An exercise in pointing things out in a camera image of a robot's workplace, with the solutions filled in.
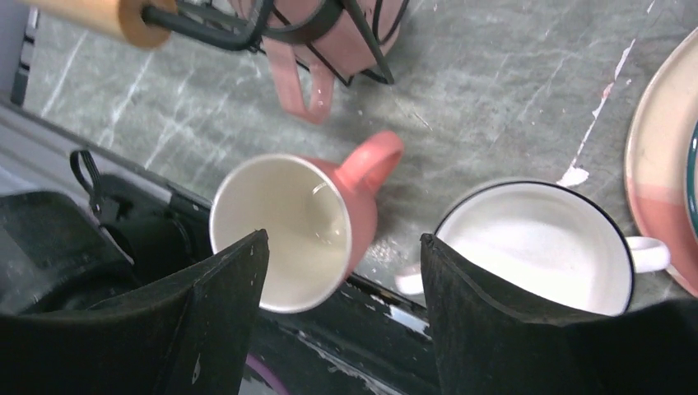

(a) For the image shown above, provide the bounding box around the salmon pink mug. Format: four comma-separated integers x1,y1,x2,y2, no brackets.
208,131,404,314

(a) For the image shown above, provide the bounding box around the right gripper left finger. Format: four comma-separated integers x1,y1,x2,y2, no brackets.
1,230,269,394

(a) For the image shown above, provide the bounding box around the beige pink plate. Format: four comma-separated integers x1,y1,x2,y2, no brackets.
624,31,697,295

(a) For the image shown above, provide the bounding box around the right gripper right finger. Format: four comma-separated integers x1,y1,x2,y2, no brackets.
421,234,697,394

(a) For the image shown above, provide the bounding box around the black wire dish rack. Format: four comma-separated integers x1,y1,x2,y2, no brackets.
16,0,411,86

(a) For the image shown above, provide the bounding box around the white enamel cup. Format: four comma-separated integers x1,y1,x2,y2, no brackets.
394,179,672,318

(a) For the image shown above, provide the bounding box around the light pink mug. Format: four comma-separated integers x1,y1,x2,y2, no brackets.
262,1,407,124

